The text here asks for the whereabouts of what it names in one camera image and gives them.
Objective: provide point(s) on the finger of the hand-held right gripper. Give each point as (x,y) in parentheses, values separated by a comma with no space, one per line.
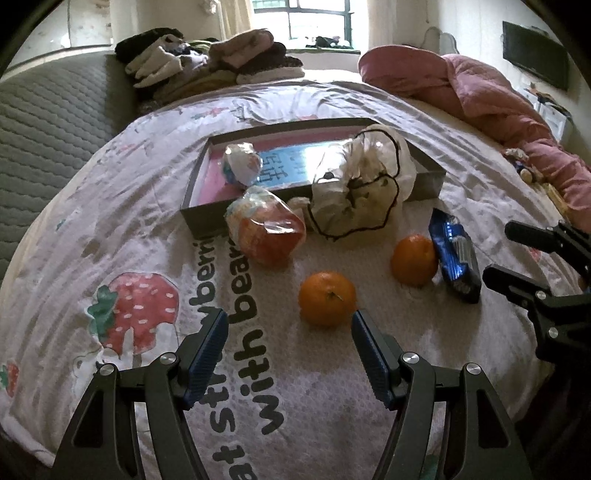
(540,235)
(521,288)

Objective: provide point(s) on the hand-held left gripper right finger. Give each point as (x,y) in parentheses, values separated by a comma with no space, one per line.
(370,357)

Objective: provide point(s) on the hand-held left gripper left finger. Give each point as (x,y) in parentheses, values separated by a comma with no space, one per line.
(208,355)

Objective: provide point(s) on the orange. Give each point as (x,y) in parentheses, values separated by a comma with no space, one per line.
(414,261)
(327,299)

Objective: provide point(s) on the blue snack packet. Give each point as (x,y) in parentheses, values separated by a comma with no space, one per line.
(455,258)

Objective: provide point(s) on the plastic-wrapped red apple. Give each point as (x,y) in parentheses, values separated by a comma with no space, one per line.
(270,235)

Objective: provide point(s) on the grey cardboard box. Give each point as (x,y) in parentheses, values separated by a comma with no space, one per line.
(203,220)

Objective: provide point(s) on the small colourful toy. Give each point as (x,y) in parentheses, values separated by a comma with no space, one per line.
(519,164)

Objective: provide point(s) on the white bedside cabinet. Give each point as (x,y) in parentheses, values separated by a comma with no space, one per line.
(551,113)

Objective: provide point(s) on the pink quilt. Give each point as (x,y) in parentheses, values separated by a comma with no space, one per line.
(480,97)

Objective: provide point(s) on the printed bedsheet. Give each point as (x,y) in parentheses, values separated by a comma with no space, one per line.
(138,194)

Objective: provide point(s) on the small white wrapped snack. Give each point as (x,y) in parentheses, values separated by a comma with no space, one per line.
(241,165)

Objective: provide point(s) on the white scalloped furniture panel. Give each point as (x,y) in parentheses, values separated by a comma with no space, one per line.
(438,39)

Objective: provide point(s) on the grey quilted headboard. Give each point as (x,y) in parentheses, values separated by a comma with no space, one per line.
(55,129)

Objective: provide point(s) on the dark cloth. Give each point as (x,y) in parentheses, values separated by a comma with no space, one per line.
(330,42)

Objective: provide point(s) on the pile of folded clothes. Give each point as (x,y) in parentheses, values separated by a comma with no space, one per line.
(217,60)

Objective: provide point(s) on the window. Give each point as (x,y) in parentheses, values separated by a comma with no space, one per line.
(314,23)

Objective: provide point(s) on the cream curtain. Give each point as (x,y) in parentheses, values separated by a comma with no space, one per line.
(241,16)

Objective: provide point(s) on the black wall television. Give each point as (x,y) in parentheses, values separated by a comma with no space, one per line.
(535,53)

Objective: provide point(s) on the tree print wall panel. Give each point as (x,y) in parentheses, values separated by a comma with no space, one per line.
(69,23)

